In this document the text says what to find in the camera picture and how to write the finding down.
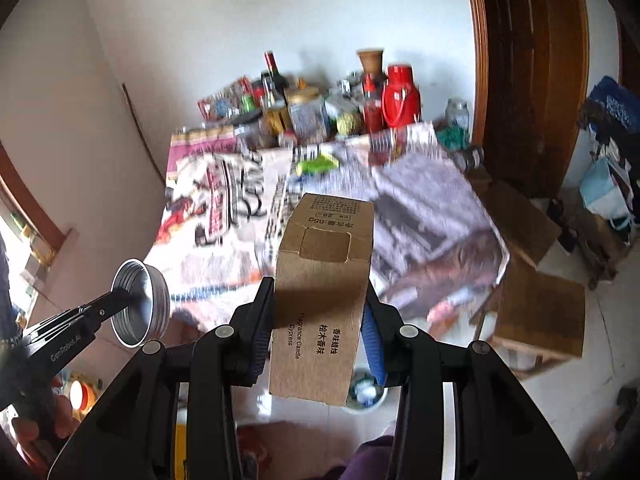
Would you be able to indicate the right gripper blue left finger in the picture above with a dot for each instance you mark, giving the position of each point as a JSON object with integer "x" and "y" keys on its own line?
{"x": 230, "y": 355}

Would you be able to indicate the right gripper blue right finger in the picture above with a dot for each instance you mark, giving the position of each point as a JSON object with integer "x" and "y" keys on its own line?
{"x": 499, "y": 433}

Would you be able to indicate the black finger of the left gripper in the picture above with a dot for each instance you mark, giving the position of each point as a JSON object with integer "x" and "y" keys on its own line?
{"x": 85, "y": 319}

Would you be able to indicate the brown cardboard candle box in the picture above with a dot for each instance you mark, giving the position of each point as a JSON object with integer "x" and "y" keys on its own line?
{"x": 322, "y": 277}

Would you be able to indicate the green foil snack wrapper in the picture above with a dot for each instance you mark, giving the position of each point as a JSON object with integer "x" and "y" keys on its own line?
{"x": 319, "y": 165}

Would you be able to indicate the white plastic trash bowl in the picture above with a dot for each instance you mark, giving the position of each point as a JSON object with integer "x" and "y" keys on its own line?
{"x": 364, "y": 394}

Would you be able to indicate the person's left hand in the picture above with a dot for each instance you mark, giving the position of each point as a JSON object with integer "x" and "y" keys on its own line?
{"x": 31, "y": 443}

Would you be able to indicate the wooden stool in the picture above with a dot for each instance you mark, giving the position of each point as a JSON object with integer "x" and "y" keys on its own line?
{"x": 536, "y": 321}

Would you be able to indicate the printed newspaper tablecloth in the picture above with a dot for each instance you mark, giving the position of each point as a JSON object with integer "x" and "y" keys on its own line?
{"x": 229, "y": 202}

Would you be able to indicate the glass jar yellow lid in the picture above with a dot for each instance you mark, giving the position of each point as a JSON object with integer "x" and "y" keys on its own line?
{"x": 308, "y": 115}

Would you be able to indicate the yellow green knobbly fruit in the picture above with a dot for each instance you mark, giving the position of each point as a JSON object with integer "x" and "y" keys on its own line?
{"x": 348, "y": 124}

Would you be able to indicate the dark wine bottle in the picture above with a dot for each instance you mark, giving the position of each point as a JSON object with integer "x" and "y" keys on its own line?
{"x": 280, "y": 82}

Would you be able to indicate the green plastic bag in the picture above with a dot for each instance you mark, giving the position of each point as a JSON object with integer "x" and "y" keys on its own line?
{"x": 453, "y": 138}

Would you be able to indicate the red sauce squeeze bottle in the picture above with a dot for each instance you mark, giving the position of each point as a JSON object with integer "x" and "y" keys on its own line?
{"x": 372, "y": 107}

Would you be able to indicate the red thermos jug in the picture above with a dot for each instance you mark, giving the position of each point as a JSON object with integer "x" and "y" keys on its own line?
{"x": 401, "y": 100}

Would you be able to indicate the clear glass jar on stool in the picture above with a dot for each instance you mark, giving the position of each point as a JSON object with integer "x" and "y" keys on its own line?
{"x": 457, "y": 114}

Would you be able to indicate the brown clay vase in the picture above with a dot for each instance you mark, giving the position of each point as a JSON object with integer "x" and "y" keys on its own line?
{"x": 371, "y": 61}

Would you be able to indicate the dark wooden door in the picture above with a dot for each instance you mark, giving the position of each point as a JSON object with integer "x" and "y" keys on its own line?
{"x": 531, "y": 65}

